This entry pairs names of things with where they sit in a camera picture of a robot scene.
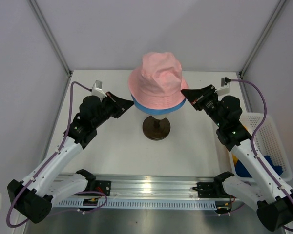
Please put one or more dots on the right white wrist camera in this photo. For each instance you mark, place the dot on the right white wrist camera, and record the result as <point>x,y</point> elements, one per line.
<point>225,87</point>

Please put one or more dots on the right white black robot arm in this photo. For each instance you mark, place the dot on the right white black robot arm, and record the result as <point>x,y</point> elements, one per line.
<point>273,199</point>

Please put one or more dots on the left aluminium corner post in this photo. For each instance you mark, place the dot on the left aluminium corner post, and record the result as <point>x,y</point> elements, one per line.
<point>49,35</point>

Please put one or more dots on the white plastic basket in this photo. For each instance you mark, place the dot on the white plastic basket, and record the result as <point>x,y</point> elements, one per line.
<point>268,142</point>

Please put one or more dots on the aluminium corner post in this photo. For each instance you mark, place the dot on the aluminium corner post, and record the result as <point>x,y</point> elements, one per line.
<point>265,32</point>
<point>49,35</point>

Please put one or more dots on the yellow hat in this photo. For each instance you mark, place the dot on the yellow hat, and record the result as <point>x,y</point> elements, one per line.
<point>234,158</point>

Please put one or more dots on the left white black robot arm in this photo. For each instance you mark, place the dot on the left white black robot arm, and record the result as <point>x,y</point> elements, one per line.
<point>36,194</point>

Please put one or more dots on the cream mannequin head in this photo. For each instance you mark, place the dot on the cream mannequin head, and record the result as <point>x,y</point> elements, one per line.
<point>156,127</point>

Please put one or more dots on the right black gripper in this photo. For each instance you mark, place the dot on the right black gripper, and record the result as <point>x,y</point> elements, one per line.
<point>197,97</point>

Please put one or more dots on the right aluminium corner post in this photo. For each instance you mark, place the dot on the right aluminium corner post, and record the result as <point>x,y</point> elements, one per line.
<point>265,32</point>

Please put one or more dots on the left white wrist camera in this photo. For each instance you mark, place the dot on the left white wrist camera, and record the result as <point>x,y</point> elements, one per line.
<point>97,90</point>

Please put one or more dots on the white slotted cable duct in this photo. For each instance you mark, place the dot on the white slotted cable duct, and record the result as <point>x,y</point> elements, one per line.
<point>115,203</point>

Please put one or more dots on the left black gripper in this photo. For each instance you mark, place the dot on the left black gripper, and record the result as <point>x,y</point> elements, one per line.
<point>120,105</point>

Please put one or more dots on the blue bucket hat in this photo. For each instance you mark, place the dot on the blue bucket hat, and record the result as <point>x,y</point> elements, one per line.
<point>155,111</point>

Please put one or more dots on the dark blue hat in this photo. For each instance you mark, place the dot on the dark blue hat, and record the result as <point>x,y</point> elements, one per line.
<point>243,172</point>

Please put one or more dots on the pink bucket hat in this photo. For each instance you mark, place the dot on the pink bucket hat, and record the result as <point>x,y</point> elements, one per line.
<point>157,83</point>

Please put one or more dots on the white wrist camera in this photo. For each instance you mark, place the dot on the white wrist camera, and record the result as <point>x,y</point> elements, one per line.
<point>97,90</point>
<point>225,87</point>

